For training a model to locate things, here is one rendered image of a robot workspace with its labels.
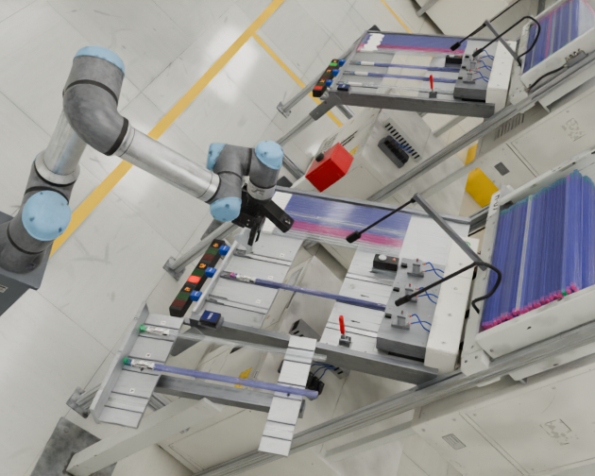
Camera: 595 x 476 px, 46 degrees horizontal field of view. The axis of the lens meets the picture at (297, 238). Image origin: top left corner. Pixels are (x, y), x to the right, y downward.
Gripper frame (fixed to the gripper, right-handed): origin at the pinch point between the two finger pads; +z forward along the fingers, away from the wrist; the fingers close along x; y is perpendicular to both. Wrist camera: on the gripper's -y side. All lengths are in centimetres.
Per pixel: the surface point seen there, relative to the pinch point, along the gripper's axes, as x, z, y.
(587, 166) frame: -38, -42, -80
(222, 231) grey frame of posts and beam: -49, 47, 23
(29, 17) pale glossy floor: -104, 23, 143
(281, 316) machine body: -15.9, 42.4, -13.0
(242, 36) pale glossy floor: -219, 58, 81
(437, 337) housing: 14, -9, -56
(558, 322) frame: 22, -36, -76
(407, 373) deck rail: 21, 2, -53
